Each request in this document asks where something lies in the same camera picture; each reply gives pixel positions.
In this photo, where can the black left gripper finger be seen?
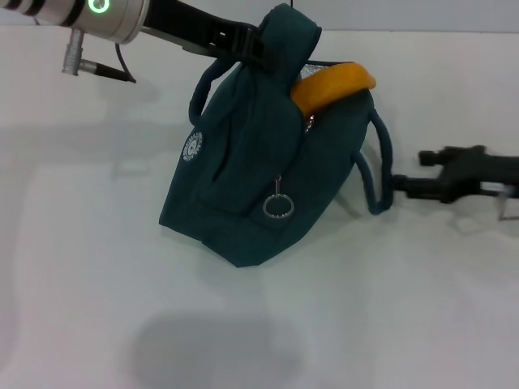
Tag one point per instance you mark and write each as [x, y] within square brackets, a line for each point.
[259, 46]

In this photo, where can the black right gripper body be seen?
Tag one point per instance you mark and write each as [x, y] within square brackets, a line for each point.
[478, 174]

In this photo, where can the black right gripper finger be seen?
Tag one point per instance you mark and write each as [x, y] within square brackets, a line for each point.
[431, 157]
[417, 187]

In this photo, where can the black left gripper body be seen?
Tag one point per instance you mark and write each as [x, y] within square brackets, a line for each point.
[190, 28]

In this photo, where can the yellow banana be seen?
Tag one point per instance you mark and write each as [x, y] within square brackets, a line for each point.
[328, 87]

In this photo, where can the dark teal fabric bag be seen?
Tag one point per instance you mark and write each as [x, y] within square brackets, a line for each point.
[251, 170]

